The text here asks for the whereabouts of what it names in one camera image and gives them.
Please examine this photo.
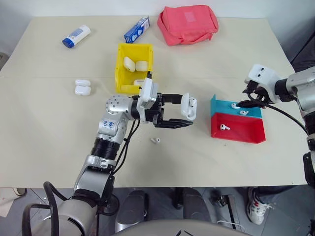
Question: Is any black metal bracket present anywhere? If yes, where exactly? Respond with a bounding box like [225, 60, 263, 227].
[211, 193, 241, 227]

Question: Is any dark rounded shape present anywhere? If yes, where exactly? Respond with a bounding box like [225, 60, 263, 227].
[183, 188, 217, 222]
[115, 190, 150, 233]

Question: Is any pink fabric bag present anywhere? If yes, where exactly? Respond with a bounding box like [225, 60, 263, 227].
[157, 4, 219, 47]

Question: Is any grey robot torso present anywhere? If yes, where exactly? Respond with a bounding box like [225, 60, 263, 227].
[31, 198, 252, 236]

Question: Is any black post under table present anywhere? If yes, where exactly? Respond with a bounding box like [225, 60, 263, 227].
[172, 188, 184, 210]

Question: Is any white sneaker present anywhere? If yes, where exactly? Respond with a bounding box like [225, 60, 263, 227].
[247, 188, 273, 226]

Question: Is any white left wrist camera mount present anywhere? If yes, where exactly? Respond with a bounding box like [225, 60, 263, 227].
[136, 77, 158, 110]

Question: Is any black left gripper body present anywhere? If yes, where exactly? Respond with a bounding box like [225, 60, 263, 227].
[145, 92, 165, 127]

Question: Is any yellow plastic bin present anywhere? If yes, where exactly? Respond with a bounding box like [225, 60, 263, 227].
[114, 43, 155, 94]

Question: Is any cyan and red earbud tray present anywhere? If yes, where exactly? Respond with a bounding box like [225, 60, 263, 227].
[210, 94, 267, 145]

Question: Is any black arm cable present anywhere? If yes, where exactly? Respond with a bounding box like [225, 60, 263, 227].
[260, 103, 310, 136]
[94, 118, 142, 222]

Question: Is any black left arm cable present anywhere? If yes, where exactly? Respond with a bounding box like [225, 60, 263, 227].
[94, 118, 142, 222]

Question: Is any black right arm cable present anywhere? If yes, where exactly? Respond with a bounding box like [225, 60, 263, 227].
[260, 103, 310, 136]

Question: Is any blue and white carton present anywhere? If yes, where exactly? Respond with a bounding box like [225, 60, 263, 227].
[124, 16, 151, 44]

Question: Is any white bottle with blue cap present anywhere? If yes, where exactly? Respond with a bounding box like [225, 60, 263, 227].
[62, 24, 92, 49]

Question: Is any thick black shoulder cable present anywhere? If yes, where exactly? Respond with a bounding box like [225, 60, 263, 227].
[21, 181, 74, 236]

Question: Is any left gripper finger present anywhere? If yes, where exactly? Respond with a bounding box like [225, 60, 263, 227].
[162, 93, 184, 105]
[160, 118, 195, 130]

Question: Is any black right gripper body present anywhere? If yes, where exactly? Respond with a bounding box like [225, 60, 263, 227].
[242, 82, 269, 104]

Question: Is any white cord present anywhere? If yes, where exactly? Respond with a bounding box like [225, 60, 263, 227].
[216, 219, 247, 232]

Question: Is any person's leg in jeans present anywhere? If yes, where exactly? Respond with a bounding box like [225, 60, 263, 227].
[255, 186, 296, 205]

